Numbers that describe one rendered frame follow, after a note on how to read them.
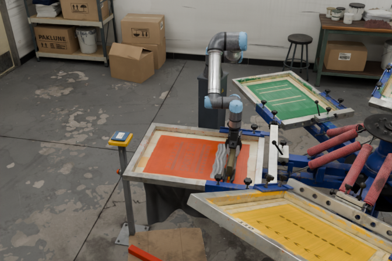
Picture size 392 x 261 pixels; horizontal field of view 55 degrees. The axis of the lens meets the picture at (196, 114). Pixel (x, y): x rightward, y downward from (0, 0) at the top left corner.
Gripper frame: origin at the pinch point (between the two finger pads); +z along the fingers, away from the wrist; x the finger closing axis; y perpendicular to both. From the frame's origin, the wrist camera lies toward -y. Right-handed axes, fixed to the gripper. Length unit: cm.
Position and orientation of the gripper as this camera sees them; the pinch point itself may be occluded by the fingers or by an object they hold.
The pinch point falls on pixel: (233, 155)
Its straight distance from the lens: 233.8
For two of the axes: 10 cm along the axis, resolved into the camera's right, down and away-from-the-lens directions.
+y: 1.9, -4.9, 8.5
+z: 0.0, 8.7, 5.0
